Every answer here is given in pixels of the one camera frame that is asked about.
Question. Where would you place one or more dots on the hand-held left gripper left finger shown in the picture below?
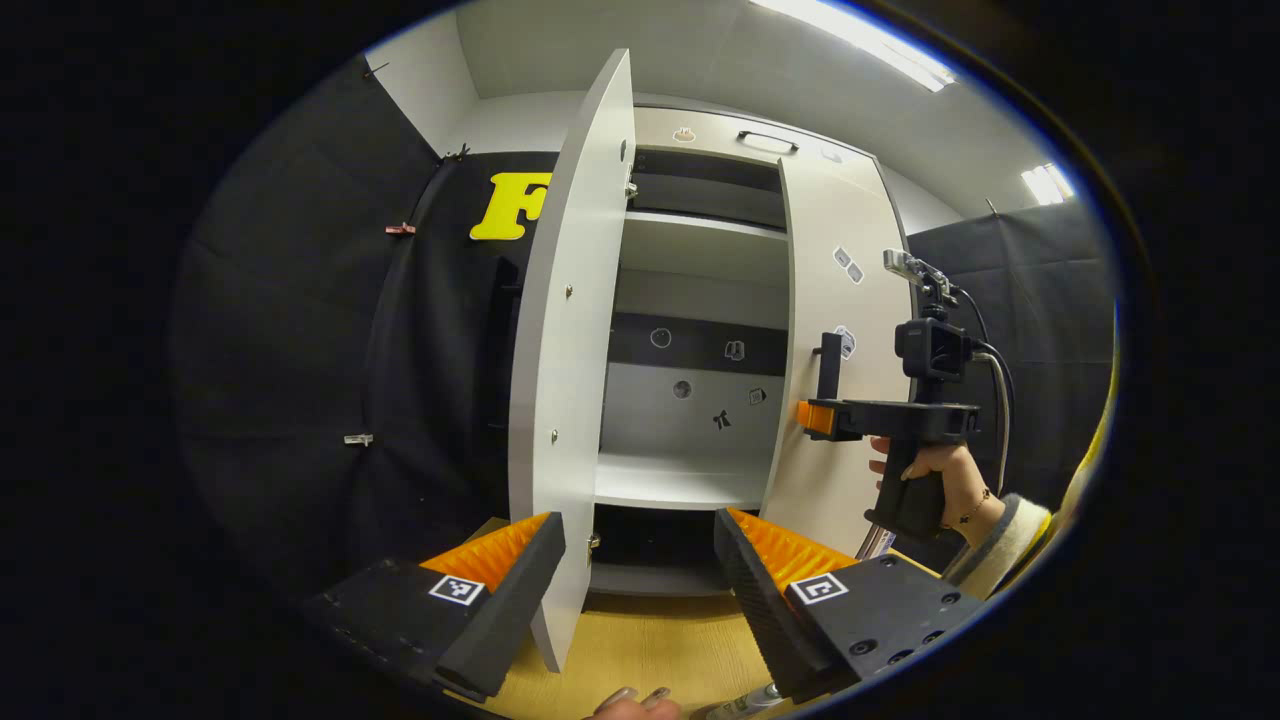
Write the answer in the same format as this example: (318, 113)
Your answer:
(515, 590)

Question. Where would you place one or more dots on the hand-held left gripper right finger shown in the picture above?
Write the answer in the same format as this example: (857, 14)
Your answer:
(755, 600)

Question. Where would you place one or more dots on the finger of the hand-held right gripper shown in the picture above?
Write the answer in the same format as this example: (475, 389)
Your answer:
(838, 418)

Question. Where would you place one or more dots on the white and grey cabinet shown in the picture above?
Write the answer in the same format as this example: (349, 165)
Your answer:
(690, 420)

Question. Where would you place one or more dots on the white cabinet door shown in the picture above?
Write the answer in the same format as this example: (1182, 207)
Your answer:
(840, 250)
(565, 350)

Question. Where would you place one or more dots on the white cabinet shelf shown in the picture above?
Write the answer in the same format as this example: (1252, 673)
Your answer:
(700, 250)

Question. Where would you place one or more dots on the white cabinet drawer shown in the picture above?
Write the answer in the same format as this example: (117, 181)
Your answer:
(710, 133)

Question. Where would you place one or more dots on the person's yellow garment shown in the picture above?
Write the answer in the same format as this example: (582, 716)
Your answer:
(1095, 450)

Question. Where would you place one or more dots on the small ceiling light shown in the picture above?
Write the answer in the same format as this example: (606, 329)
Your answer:
(1047, 184)

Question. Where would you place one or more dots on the long ceiling light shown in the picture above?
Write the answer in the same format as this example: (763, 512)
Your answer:
(860, 40)

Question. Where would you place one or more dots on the pink cloth clip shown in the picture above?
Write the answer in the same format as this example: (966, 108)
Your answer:
(400, 229)

